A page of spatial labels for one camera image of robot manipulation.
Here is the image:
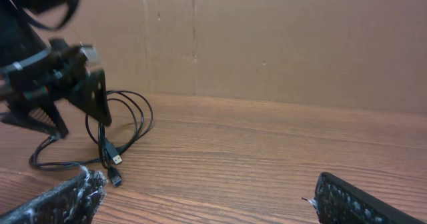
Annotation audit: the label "black USB cable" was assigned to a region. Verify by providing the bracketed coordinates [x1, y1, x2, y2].
[85, 89, 154, 187]
[28, 135, 123, 171]

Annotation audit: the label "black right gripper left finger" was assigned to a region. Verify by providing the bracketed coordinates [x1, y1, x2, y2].
[1, 166, 107, 224]

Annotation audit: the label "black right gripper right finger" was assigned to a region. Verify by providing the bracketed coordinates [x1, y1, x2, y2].
[308, 172, 424, 224]

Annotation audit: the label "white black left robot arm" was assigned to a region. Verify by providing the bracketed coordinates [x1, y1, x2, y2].
[1, 0, 111, 138]

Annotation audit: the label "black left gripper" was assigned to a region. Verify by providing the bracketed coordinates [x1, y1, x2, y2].
[1, 39, 112, 139]

